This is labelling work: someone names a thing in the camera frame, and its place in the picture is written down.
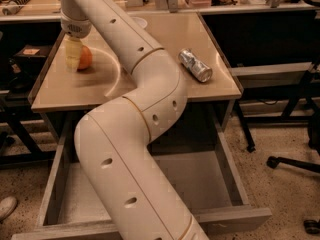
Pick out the silver crushed soda can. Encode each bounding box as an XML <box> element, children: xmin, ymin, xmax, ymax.
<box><xmin>178</xmin><ymin>49</ymin><xmax>213</xmax><ymax>83</ymax></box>

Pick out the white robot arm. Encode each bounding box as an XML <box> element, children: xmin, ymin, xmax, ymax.
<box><xmin>61</xmin><ymin>0</ymin><xmax>209</xmax><ymax>240</ymax></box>

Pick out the grey wooden open drawer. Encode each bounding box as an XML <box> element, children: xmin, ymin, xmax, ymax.
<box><xmin>12</xmin><ymin>115</ymin><xmax>271</xmax><ymax>240</ymax></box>

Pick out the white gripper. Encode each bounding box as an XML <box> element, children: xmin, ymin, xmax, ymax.
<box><xmin>61</xmin><ymin>13</ymin><xmax>91</xmax><ymax>72</ymax></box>

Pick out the orange fruit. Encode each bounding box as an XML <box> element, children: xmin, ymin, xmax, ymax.
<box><xmin>78</xmin><ymin>45</ymin><xmax>93</xmax><ymax>70</ymax></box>

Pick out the black box with label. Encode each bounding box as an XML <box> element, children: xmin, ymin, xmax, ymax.
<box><xmin>13</xmin><ymin>45</ymin><xmax>52</xmax><ymax>64</ymax></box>

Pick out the white ceramic bowl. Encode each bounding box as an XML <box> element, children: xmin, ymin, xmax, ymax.
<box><xmin>133</xmin><ymin>17</ymin><xmax>148</xmax><ymax>29</ymax></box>

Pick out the white shoe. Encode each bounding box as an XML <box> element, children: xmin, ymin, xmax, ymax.
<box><xmin>0</xmin><ymin>196</ymin><xmax>18</xmax><ymax>221</ymax></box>

